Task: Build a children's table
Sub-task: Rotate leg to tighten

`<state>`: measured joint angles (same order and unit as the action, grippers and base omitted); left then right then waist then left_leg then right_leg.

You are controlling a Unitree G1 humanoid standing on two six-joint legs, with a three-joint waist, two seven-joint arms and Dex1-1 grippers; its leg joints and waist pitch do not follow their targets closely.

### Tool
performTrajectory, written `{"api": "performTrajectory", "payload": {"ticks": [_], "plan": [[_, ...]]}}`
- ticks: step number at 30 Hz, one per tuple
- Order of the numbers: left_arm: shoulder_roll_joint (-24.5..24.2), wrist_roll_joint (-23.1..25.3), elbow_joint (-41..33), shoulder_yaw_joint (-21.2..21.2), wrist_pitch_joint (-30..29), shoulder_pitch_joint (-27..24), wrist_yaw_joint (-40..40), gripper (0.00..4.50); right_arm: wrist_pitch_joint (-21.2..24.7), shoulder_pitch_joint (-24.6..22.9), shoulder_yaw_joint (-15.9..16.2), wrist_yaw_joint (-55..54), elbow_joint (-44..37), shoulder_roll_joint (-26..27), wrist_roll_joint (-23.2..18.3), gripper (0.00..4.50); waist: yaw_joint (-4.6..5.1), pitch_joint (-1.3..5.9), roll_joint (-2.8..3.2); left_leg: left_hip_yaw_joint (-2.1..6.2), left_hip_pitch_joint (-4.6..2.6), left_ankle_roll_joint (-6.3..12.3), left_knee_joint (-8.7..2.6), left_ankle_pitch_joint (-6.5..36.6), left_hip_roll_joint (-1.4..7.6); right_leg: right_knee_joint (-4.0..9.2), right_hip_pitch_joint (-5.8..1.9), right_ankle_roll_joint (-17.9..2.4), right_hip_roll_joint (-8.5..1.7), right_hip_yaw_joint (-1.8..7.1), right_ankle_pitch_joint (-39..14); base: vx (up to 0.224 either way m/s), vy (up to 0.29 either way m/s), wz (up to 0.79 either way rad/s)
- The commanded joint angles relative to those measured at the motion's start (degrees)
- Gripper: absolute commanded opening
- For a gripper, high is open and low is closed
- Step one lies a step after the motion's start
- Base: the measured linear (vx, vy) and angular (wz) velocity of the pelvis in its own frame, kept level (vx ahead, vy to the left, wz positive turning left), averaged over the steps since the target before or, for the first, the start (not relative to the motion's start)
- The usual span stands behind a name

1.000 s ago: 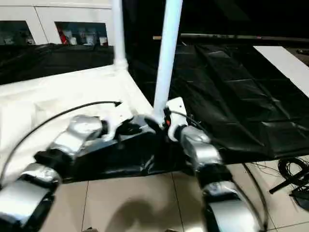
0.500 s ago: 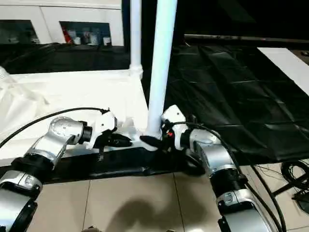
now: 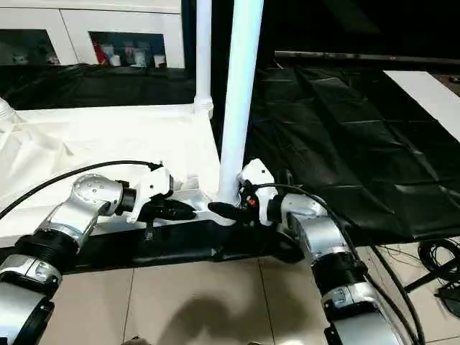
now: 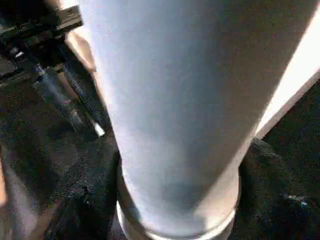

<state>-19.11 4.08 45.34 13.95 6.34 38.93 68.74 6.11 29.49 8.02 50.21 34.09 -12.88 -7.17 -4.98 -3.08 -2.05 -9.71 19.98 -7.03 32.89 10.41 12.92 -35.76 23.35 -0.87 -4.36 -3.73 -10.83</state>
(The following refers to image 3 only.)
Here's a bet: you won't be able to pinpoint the black plastic table mat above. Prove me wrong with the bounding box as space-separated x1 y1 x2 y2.
0 63 460 277

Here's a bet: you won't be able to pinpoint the white flat board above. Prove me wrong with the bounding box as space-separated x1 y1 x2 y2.
382 70 460 142

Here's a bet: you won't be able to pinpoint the red cabinet item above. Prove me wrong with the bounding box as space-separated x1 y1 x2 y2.
93 40 109 66

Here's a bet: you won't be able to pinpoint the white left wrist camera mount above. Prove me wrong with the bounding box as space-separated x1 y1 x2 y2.
125 165 178 224

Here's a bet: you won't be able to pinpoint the white glass-door cabinet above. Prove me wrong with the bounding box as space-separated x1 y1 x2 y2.
0 0 187 70

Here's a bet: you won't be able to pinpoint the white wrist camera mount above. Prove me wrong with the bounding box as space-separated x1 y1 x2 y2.
236 157 278 227
125 165 178 224

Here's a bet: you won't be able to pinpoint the large black backdrop sheet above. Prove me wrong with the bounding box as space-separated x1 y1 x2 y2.
183 0 460 59

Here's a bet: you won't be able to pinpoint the white plastic table top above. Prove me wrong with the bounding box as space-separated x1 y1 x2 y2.
0 102 241 249

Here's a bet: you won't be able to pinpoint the black coiled floor cables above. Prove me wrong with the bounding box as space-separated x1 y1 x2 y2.
418 236 460 275

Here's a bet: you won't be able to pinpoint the long dark metal rod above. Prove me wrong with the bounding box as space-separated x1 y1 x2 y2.
275 50 460 65

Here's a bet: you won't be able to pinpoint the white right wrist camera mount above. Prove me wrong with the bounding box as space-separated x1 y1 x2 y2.
236 157 278 227

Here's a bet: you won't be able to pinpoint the black floor device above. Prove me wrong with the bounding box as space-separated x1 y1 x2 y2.
434 282 460 320

